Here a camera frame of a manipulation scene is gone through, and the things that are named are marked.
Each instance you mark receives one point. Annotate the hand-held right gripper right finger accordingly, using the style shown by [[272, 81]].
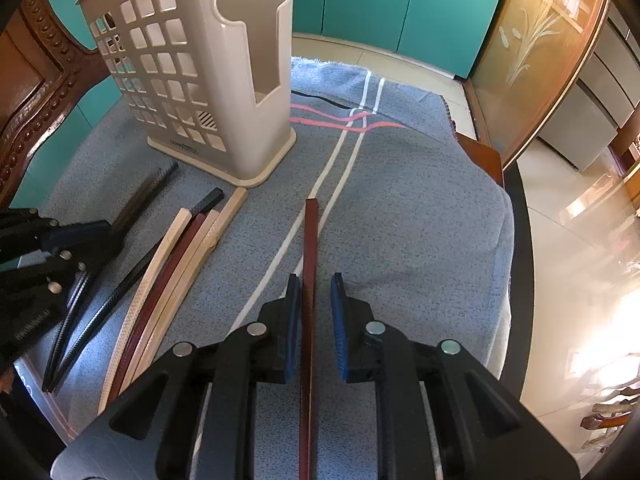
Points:
[[345, 330]]

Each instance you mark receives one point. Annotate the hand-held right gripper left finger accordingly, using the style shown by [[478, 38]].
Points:
[[292, 330]]

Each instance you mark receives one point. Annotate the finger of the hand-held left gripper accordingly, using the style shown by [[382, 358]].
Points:
[[75, 234], [65, 275]]

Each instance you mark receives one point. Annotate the black chopstick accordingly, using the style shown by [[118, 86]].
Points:
[[75, 300], [207, 203]]

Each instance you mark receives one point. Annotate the dark brown ridged chopstick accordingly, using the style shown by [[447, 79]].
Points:
[[150, 192]]

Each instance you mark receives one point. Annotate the dark red chopstick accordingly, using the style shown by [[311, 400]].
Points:
[[310, 240], [175, 260]]

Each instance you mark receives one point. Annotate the cream chopstick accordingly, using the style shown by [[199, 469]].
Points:
[[207, 225], [167, 232]]

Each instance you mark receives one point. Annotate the light wooden chopstick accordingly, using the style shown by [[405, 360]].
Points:
[[235, 205]]

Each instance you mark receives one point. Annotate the blue striped table cloth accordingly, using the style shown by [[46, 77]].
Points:
[[400, 210]]

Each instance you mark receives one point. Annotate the carved brown wooden chair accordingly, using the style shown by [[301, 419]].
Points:
[[35, 85]]

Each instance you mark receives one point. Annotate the white cabinet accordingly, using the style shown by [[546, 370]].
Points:
[[580, 120]]

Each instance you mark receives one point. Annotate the wooden etched glass door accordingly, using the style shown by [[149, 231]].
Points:
[[530, 60]]

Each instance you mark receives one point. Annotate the teal cabinet row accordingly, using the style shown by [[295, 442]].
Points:
[[360, 0]]

